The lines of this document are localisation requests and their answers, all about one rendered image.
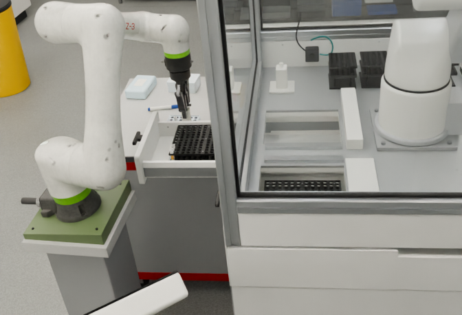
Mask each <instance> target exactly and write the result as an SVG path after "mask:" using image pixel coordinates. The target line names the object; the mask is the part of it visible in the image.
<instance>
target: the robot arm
mask: <svg viewBox="0 0 462 315"><path fill-rule="evenodd" d="M34 24H35V28H36V31H37V32H38V34H39V35H40V37H41V38H43V39H44V40H45V41H47V42H49V43H53V44H72V43H79V44H80V45H81V46H82V55H83V62H84V71H85V134H84V142H81V141H79V140H76V139H74V138H71V137H67V136H58V137H54V138H50V139H49V140H46V141H44V142H43V143H42V144H40V145H39V146H38V148H37V149H36V151H35V154H34V157H35V160H36V163H37V165H38V168H39V170H40V172H41V175H42V177H43V179H44V182H45V184H46V187H47V188H46V189H45V191H44V192H43V194H42V195H39V196H38V197H37V198H34V197H22V198H21V203H22V204H35V205H37V206H38V207H39V208H41V209H42V211H41V215H42V217H50V216H52V215H54V214H55V216H56V218H57V219H58V220H60V221H62V222H66V223H73V222H77V221H82V220H84V219H86V218H88V217H90V216H92V215H93V214H94V213H95V212H96V211H97V210H98V209H99V207H100V205H101V198H100V195H99V194H98V193H97V192H96V191H95V190H99V191H108V190H111V189H113V188H115V187H117V186H118V185H119V184H120V183H121V182H122V180H123V179H124V177H125V175H126V171H127V165H126V160H125V156H124V146H123V139H122V124H121V110H120V80H121V66H122V50H123V44H124V39H128V40H134V41H139V42H151V43H160V44H162V46H163V49H164V58H165V59H164V60H161V62H162V63H165V67H166V68H167V70H168V71H169V73H170V79H171V80H173V81H175V82H176V83H175V88H176V90H177V92H175V97H176V100H177V106H178V109H179V112H181V118H182V121H192V120H191V115H190V107H191V104H189V102H190V90H189V78H190V68H191V66H192V62H193V61H192V60H191V57H190V47H189V35H190V27H189V24H188V22H187V20H185V18H184V17H182V16H179V15H178V14H156V13H151V12H146V11H139V12H120V11H119V10H118V9H117V8H116V7H114V6H113V5H110V4H108V3H68V2H63V1H50V2H47V3H45V4H43V5H42V6H41V7H40V8H39V9H38V10H37V12H36V15H35V18H34Z"/></svg>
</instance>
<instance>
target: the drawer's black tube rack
mask: <svg viewBox="0 0 462 315"><path fill-rule="evenodd" d="M211 131H212V129H211V124H196V125H183V127H182V130H181V134H180V137H179V139H178V140H179V141H178V143H177V147H176V149H175V151H174V152H175V154H174V155H175V160H215V152H214V146H213V140H212V132H211Z"/></svg>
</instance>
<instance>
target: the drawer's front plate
mask: <svg viewBox="0 0 462 315"><path fill-rule="evenodd" d="M158 121H160V119H159V114H158V111H153V112H152V114H151V117H150V119H149V122H148V124H147V126H146V129H145V131H144V134H143V136H142V139H141V141H140V144H139V146H138V148H137V151H136V153H135V156H134V161H135V167H136V171H137V176H138V180H139V183H140V184H145V182H146V179H147V177H145V175H144V169H143V161H151V160H152V157H153V154H154V152H155V149H156V146H157V143H158V141H159V138H160V131H159V127H158Z"/></svg>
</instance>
